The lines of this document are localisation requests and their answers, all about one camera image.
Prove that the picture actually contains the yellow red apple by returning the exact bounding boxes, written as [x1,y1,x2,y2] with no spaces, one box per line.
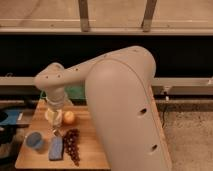
[63,111,75,125]

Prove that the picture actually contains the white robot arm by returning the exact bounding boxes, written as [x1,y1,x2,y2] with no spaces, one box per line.
[34,46,172,171]

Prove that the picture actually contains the blue plastic cup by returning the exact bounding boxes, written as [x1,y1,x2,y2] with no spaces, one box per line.
[25,132,44,150]

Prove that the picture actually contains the dark grape bunch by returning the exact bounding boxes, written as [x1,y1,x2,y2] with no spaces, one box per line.
[63,128,80,166]

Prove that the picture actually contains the blue sponge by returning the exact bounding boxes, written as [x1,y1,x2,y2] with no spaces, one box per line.
[48,136,63,161]

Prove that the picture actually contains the green plastic tray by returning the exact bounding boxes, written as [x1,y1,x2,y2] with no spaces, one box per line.
[40,85,85,100]

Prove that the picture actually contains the blue box at left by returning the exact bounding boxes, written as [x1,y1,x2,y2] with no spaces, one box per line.
[0,109,23,126]

